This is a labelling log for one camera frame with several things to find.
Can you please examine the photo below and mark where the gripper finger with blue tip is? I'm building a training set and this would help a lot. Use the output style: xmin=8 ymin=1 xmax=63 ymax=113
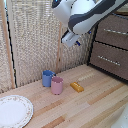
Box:
xmin=75 ymin=40 xmax=82 ymax=47

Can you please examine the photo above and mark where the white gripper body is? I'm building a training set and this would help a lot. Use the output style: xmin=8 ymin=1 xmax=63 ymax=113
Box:
xmin=61 ymin=29 xmax=83 ymax=48

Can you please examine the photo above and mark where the brown drawer front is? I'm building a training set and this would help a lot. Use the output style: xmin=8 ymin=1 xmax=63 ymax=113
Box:
xmin=94 ymin=14 xmax=128 ymax=51
xmin=89 ymin=41 xmax=128 ymax=81

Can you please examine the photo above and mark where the silver drawer handle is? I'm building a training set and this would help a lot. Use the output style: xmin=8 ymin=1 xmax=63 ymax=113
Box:
xmin=97 ymin=55 xmax=121 ymax=67
xmin=102 ymin=28 xmax=128 ymax=36

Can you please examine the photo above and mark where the pink plastic cup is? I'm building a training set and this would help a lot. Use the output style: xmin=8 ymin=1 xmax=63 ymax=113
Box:
xmin=50 ymin=76 xmax=64 ymax=96

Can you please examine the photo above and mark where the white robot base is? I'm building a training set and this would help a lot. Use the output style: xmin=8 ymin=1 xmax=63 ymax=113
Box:
xmin=111 ymin=105 xmax=128 ymax=128

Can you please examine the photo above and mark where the brown drawer cabinet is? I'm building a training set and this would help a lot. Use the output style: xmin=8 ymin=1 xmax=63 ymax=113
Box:
xmin=87 ymin=12 xmax=128 ymax=82

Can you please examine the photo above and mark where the blue plastic cup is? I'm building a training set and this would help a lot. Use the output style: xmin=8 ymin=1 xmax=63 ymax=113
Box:
xmin=41 ymin=69 xmax=57 ymax=88

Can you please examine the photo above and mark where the woven bamboo screen panel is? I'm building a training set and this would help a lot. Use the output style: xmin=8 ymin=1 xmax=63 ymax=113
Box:
xmin=59 ymin=19 xmax=98 ymax=74
xmin=0 ymin=0 xmax=16 ymax=94
xmin=6 ymin=0 xmax=64 ymax=88

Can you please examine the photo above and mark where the yellow rectangular block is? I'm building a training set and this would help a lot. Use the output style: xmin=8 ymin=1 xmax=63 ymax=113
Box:
xmin=69 ymin=81 xmax=85 ymax=93

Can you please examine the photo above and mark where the white floral rimmed plate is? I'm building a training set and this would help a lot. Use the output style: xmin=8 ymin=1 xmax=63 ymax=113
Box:
xmin=0 ymin=94 xmax=34 ymax=128

